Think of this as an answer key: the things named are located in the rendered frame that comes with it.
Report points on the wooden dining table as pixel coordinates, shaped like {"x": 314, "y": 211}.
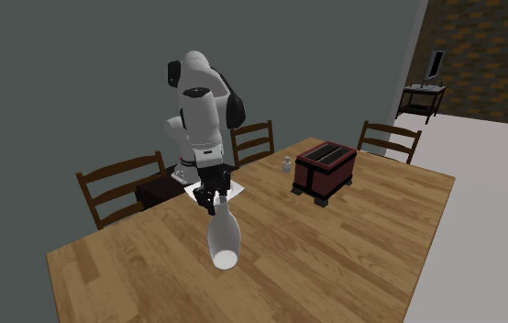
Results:
{"x": 325, "y": 250}

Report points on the dark red toaster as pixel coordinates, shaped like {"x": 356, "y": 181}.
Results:
{"x": 323, "y": 172}

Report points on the small clear shaker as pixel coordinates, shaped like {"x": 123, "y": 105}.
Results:
{"x": 286, "y": 165}

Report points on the dark wooden chair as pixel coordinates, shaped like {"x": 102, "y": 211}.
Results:
{"x": 117, "y": 188}
{"x": 390, "y": 138}
{"x": 254, "y": 143}

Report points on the white vase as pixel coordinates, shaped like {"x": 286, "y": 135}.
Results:
{"x": 223, "y": 237}

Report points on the dark side table with monitor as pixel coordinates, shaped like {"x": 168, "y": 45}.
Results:
{"x": 423, "y": 91}

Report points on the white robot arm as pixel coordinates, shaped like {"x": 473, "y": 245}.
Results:
{"x": 198, "y": 116}

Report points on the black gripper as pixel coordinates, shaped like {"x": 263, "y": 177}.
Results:
{"x": 214, "y": 177}

